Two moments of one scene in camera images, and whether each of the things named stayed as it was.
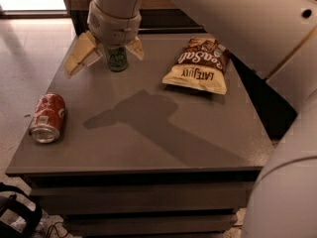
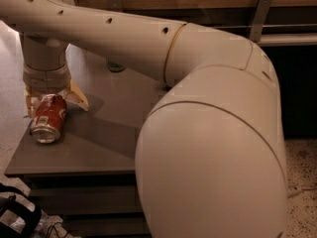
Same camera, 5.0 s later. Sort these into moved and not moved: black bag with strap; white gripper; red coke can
Moved: white gripper
Not moved: red coke can; black bag with strap
